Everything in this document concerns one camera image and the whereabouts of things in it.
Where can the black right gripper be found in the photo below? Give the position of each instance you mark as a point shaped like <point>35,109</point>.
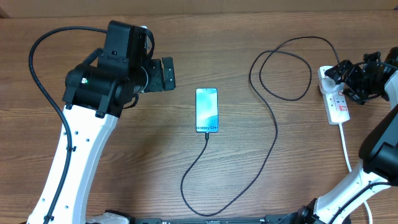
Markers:
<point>339,69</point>

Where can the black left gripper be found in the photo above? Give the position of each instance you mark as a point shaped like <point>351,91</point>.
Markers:
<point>157,81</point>

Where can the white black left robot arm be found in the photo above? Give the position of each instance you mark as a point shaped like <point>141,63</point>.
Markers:
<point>97,91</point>

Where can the white charger plug adapter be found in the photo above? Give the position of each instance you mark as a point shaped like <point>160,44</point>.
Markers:
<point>328,86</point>

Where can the white power strip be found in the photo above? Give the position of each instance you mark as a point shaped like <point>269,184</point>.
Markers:
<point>335,103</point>

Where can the Samsung Galaxy smartphone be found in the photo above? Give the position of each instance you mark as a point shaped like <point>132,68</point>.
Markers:
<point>206,110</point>

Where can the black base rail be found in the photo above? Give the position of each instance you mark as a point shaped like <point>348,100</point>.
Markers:
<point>217,221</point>

